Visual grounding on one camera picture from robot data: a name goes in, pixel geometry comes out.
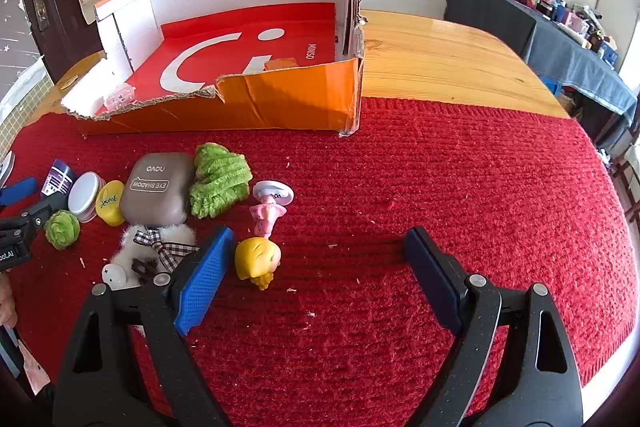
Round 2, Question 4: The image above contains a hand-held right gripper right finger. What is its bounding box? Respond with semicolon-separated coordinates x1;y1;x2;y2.
404;226;585;427

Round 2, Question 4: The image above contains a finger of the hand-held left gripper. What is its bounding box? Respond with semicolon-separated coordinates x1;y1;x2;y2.
0;194;68;239
0;178;39;208

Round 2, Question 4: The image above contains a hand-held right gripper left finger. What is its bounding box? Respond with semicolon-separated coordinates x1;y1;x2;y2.
52;226;236;427

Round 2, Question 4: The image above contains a small green fuzzy toy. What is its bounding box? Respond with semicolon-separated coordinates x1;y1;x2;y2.
44;210;81;251

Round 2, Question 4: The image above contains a blue bottle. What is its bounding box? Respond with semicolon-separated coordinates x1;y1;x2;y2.
40;158;76;198

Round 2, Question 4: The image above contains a white round tin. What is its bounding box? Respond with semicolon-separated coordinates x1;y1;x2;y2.
67;172;103;224

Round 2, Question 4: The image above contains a white plush rabbit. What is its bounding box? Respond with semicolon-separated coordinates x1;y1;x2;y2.
101;223;201;292

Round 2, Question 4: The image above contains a yellow bottle cap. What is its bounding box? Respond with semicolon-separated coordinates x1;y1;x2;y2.
95;180;126;228

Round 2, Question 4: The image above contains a pink doll with yellow head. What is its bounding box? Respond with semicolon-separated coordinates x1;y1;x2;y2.
234;180;295;291

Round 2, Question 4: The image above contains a grey eye shadow case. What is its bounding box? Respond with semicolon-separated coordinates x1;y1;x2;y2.
119;152;196;226

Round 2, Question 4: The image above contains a large green fuzzy toy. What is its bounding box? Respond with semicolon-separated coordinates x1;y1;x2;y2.
188;143;251;220

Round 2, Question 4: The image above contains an orange and white cardboard box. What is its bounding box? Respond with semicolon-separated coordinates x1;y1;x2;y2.
61;0;366;138

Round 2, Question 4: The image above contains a grid-patterned white bench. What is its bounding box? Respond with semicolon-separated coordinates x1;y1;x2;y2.
0;57;51;158

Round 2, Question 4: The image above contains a red knitted mat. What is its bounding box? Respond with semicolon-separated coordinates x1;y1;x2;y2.
0;97;638;427

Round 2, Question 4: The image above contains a small clear pink case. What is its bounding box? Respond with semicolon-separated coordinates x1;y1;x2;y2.
104;84;137;112

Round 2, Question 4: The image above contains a star-patterned curtain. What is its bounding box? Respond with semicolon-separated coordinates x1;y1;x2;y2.
0;0;46;88

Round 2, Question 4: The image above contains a wooden chair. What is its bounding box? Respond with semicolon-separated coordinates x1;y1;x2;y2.
600;147;640;223

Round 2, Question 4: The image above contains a dark cloth covered table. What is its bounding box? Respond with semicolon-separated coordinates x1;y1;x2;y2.
444;0;638;118

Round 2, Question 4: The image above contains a clutter of small toiletries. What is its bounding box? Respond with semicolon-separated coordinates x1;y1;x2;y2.
480;0;626;68

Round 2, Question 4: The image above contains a door handle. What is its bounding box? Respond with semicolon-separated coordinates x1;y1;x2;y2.
30;0;53;30

